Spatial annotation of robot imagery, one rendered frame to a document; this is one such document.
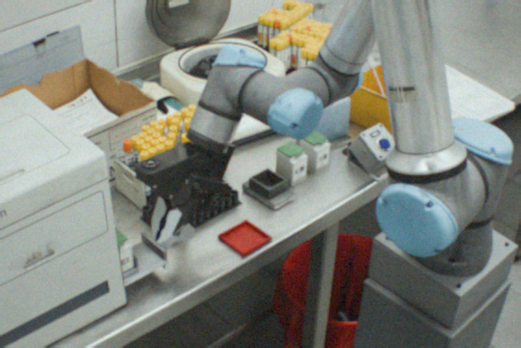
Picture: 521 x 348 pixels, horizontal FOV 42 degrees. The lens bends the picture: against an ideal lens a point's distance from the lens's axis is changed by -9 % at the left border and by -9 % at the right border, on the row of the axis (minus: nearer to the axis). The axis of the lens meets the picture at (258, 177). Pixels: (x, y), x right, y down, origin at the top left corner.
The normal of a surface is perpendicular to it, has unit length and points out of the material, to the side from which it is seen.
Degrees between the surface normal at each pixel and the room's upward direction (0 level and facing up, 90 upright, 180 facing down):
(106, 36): 90
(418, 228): 96
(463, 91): 0
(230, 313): 0
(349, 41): 97
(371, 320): 90
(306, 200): 0
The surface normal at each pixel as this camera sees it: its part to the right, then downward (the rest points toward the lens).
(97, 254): 0.68, 0.43
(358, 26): -0.37, 0.62
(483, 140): 0.15, -0.86
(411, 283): -0.73, 0.38
